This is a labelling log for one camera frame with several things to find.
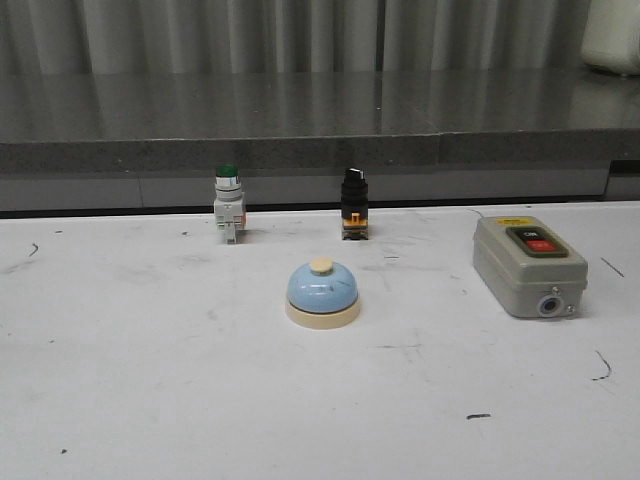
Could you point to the grey on off switch box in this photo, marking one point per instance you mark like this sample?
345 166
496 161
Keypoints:
531 271

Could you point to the green pushbutton switch white body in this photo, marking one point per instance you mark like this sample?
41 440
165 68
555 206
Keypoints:
229 203

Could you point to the black selector switch orange base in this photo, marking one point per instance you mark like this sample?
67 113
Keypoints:
354 205

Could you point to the grey stone counter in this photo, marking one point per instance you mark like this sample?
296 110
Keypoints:
154 141

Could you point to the blue desk bell cream base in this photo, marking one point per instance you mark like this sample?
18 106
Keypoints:
322 294

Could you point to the white appliance in background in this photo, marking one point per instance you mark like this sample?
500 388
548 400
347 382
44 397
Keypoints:
611 36

